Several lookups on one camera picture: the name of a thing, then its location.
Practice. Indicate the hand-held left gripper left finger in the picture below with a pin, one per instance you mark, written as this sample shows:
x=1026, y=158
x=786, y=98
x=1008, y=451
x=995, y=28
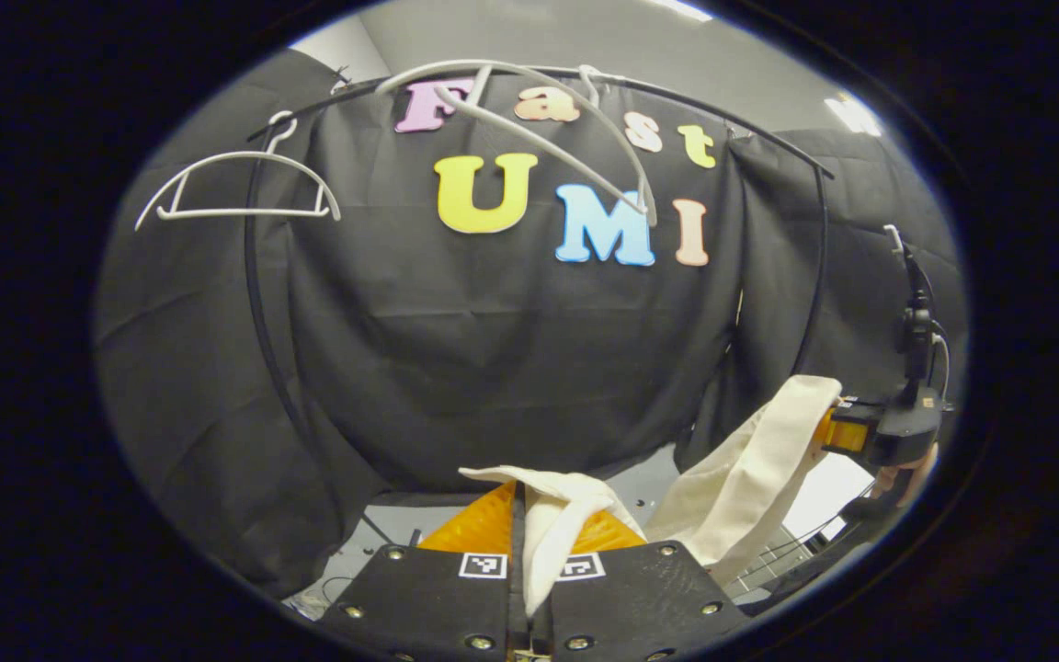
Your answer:
x=438, y=607

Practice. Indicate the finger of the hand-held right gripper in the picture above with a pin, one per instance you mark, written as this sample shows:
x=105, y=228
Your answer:
x=847, y=432

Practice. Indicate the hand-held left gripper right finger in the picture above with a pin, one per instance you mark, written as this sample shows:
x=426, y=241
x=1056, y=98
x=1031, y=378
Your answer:
x=640, y=607

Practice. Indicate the cream button shirt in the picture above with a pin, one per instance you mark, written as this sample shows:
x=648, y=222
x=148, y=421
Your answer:
x=750, y=469

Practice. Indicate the black metal clothes rack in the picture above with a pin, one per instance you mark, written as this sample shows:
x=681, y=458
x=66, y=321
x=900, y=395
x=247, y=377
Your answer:
x=825, y=239

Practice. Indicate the white plastic hanger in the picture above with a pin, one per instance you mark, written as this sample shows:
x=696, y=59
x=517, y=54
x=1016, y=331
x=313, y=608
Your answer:
x=650, y=207
x=235, y=212

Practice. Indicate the white flat panel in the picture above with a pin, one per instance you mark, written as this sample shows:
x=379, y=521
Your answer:
x=833, y=487

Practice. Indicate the black backdrop cloth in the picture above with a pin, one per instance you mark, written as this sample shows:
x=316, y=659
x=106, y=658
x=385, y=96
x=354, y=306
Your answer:
x=493, y=368

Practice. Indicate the ceiling light panel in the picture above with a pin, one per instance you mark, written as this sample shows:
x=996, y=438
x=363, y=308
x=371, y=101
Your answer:
x=681, y=9
x=854, y=115

